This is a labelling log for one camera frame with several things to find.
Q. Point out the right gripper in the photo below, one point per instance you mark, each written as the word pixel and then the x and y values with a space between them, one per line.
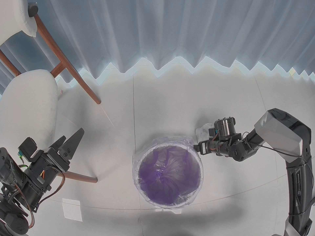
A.
pixel 211 147

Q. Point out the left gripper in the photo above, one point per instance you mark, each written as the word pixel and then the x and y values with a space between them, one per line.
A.
pixel 50 165

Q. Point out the purple plastic bag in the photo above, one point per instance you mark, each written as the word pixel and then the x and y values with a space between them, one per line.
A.
pixel 162 173

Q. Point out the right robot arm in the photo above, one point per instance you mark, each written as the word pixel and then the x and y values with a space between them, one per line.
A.
pixel 278 134

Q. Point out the white trash bin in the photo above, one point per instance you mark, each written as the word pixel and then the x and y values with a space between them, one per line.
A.
pixel 201 173

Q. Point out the crumpled white paper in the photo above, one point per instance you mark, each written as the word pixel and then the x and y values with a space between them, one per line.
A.
pixel 203 131

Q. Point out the white wooden-legged chair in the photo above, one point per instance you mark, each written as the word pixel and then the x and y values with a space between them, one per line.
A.
pixel 29 102

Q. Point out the white curtain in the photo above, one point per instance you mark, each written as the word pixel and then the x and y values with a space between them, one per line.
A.
pixel 172 21

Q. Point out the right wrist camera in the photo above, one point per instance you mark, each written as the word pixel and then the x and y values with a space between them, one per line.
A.
pixel 212 132

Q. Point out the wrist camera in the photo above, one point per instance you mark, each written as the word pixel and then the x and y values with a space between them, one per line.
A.
pixel 29 147
pixel 212 132

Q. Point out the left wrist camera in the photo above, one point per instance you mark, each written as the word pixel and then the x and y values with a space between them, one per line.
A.
pixel 29 147

